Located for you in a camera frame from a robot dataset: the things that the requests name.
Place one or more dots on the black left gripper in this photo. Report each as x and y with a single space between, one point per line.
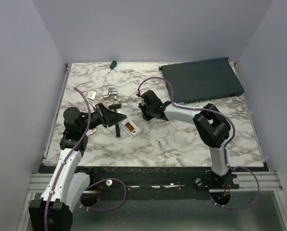
110 117

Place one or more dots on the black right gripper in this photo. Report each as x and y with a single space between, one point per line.
142 107

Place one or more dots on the white remote control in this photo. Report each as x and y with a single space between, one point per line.
131 134

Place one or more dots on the orange battery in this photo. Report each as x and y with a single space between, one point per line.
130 127

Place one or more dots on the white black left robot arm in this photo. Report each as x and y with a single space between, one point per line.
54 210

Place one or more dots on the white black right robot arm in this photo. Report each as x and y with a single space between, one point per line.
213 128

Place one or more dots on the silver metal bracket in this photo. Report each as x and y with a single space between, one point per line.
111 93

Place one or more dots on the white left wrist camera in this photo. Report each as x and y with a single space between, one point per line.
90 96

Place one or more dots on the dark flat network switch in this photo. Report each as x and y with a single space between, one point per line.
202 80

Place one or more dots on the green handled screwdriver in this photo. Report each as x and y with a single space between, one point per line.
112 66

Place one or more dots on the aluminium left side rail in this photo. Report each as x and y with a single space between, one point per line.
45 154

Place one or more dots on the aluminium rail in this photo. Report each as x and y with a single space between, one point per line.
45 154
243 181

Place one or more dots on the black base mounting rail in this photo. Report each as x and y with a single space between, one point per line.
157 183

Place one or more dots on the aluminium front rail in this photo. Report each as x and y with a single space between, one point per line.
243 181

